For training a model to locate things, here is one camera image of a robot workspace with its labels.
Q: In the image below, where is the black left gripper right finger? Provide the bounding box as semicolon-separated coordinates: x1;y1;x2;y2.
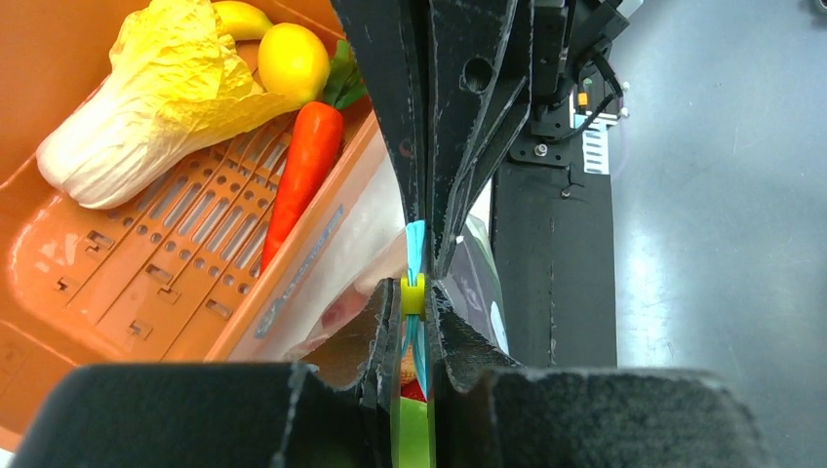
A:
425;281;518;467

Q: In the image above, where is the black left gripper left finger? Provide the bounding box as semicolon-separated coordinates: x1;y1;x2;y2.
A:
301;279;401;467

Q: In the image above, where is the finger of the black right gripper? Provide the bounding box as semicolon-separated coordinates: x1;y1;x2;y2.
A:
333;0;427;222
426;1;534;279

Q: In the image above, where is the clear zip top bag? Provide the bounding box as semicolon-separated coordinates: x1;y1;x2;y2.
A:
229;116;512;468

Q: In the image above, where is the orange plastic basket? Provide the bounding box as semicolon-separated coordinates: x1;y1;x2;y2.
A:
1;1;387;451

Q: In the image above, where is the yellow lemon toy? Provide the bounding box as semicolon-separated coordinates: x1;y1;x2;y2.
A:
257;22;331;105

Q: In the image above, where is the orange carrot toy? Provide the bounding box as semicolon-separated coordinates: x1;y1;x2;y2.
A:
259;40;367;272

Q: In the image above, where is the yellow banana toy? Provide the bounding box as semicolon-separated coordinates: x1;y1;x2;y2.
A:
213;1;274;41

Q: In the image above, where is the yellow napa cabbage toy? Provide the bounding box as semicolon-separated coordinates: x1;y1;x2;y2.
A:
35;1;299;210

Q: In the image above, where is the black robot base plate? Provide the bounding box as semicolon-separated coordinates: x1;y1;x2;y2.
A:
491;1;638;368

